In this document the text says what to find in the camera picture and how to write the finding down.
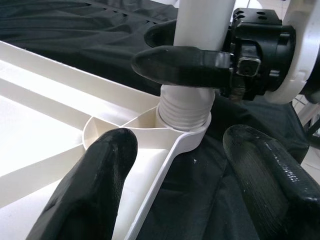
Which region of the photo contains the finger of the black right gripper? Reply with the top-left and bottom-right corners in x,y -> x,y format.
144,19 -> 179,48
131,45 -> 232,89

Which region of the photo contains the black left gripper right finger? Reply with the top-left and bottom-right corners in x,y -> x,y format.
222,124 -> 320,240

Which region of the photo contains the white plastic table leg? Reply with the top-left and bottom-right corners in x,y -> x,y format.
157,0 -> 237,132

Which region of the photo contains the white plastic table top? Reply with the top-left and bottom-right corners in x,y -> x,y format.
0,41 -> 213,240

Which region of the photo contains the black table cloth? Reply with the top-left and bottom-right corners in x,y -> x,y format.
0,0 -> 311,240

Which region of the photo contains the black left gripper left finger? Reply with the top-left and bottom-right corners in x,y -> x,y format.
24,127 -> 139,240

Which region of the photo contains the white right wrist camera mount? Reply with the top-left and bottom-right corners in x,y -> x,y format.
266,0 -> 320,104

